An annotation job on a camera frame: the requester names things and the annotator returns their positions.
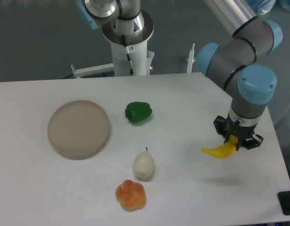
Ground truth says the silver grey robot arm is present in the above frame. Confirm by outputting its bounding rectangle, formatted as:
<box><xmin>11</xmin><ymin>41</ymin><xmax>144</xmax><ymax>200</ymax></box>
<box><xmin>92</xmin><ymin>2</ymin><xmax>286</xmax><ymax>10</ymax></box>
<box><xmin>76</xmin><ymin>0</ymin><xmax>282</xmax><ymax>150</ymax></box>

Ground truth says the yellow toy banana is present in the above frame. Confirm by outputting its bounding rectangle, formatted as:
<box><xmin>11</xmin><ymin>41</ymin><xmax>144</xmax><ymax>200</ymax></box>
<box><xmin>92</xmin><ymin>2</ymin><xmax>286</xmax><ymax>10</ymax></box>
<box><xmin>202</xmin><ymin>135</ymin><xmax>238</xmax><ymax>159</ymax></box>

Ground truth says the blue plastic bag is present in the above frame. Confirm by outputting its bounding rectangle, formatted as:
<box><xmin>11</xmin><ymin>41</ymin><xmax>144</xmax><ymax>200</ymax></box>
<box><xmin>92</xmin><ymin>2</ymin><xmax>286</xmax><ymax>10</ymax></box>
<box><xmin>246</xmin><ymin>0</ymin><xmax>276</xmax><ymax>16</ymax></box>

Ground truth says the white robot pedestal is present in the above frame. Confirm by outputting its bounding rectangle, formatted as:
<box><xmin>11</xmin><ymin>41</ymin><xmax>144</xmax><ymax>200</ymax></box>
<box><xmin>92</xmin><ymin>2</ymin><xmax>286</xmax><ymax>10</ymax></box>
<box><xmin>102</xmin><ymin>10</ymin><xmax>155</xmax><ymax>77</ymax></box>

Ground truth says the black device at edge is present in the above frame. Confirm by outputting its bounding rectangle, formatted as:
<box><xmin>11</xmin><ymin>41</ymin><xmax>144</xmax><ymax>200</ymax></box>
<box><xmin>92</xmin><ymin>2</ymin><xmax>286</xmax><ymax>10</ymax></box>
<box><xmin>277</xmin><ymin>191</ymin><xmax>290</xmax><ymax>216</ymax></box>

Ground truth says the black cable on pedestal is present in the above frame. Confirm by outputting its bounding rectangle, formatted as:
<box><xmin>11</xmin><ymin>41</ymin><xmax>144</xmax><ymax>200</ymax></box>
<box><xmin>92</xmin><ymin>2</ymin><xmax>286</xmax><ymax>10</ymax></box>
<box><xmin>121</xmin><ymin>34</ymin><xmax>135</xmax><ymax>76</ymax></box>

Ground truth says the white metal bracket right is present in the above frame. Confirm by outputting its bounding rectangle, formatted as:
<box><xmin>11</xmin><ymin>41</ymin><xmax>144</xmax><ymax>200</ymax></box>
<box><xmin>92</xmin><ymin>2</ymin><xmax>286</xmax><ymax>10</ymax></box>
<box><xmin>186</xmin><ymin>43</ymin><xmax>196</xmax><ymax>73</ymax></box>

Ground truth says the white toy pear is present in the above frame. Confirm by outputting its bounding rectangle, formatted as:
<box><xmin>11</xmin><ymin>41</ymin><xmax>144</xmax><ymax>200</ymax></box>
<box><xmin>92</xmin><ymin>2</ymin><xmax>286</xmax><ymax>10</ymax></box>
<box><xmin>133</xmin><ymin>147</ymin><xmax>155</xmax><ymax>182</ymax></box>

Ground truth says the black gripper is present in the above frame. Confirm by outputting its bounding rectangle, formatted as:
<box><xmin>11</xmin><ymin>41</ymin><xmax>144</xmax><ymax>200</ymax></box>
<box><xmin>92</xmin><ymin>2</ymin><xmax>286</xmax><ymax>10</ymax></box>
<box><xmin>213</xmin><ymin>116</ymin><xmax>264</xmax><ymax>151</ymax></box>

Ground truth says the green toy bell pepper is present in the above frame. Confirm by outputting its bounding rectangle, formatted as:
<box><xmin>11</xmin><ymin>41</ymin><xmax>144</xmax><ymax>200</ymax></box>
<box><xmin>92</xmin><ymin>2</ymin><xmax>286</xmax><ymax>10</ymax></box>
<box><xmin>124</xmin><ymin>102</ymin><xmax>152</xmax><ymax>123</ymax></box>

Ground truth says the white metal bracket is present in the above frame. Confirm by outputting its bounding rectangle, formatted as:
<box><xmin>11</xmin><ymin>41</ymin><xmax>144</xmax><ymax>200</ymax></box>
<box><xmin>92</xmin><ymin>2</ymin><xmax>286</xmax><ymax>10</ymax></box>
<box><xmin>71</xmin><ymin>63</ymin><xmax>114</xmax><ymax>78</ymax></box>
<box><xmin>186</xmin><ymin>43</ymin><xmax>196</xmax><ymax>73</ymax></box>

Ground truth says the beige round plate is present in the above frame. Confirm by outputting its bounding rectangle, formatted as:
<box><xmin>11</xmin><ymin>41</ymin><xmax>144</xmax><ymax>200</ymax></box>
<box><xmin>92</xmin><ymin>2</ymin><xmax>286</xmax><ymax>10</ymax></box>
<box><xmin>47</xmin><ymin>100</ymin><xmax>110</xmax><ymax>160</ymax></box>

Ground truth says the orange knotted bread roll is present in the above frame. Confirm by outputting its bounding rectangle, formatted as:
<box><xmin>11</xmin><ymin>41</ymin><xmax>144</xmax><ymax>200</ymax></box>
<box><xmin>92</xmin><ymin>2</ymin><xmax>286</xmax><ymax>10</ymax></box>
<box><xmin>115</xmin><ymin>180</ymin><xmax>147</xmax><ymax>212</ymax></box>

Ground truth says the white metal bracket left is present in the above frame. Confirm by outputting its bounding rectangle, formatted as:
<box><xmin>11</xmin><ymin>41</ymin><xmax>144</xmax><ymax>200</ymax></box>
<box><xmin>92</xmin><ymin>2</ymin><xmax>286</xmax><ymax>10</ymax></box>
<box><xmin>71</xmin><ymin>63</ymin><xmax>114</xmax><ymax>78</ymax></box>

